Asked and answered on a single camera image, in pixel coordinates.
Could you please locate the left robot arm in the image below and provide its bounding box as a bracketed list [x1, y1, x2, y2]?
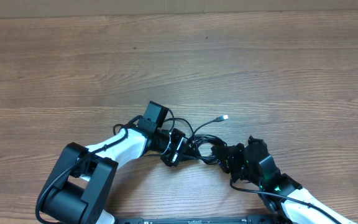
[35, 123, 186, 224]

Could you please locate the black USB cable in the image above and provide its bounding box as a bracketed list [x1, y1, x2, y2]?
[163, 108, 229, 166]

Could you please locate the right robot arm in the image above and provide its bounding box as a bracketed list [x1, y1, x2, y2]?
[211, 136, 353, 223]

